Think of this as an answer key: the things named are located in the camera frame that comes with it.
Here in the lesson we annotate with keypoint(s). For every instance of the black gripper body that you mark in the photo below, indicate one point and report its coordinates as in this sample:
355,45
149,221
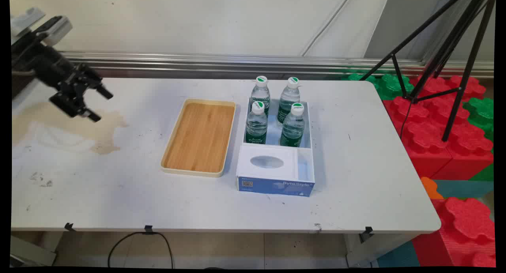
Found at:
47,65

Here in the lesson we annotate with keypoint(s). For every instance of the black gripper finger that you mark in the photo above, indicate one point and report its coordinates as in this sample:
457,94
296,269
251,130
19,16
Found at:
99,87
73,105

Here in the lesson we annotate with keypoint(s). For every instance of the water bottle with green label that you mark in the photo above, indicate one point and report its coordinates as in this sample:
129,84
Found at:
289,99
293,128
260,94
256,127

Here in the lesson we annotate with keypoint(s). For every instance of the brown woven basket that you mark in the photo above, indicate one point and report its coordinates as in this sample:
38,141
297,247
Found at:
19,85

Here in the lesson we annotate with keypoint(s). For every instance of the bamboo tray with cream rim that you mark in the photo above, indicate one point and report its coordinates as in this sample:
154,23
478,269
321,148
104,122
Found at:
201,136

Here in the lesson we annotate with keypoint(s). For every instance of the black table edge clip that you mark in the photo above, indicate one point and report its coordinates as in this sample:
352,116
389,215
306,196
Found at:
148,229
367,233
69,226

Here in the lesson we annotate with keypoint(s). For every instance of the blue and white cardboard box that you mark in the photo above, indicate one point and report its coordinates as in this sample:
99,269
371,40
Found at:
272,174

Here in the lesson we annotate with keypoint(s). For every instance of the green foam block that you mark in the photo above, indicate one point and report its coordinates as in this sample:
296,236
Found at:
389,85
482,115

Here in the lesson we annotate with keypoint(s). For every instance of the white table leg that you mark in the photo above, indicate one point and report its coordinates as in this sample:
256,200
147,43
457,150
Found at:
371,249

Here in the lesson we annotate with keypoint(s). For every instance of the large red foam block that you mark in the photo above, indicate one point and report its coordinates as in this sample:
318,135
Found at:
431,134

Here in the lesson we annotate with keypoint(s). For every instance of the orange foam piece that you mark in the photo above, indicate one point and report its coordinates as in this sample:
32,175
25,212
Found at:
430,188

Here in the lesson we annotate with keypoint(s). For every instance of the black tripod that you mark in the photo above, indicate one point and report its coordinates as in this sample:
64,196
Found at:
444,55

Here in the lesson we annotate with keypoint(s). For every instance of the teal foam mat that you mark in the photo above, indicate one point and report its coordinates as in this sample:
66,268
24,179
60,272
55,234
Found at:
462,189

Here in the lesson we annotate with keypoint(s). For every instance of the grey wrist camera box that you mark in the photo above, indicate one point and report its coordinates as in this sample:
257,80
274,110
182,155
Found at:
57,28

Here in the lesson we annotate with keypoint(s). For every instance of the aluminium wall rail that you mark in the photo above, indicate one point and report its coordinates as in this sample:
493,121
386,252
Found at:
237,61

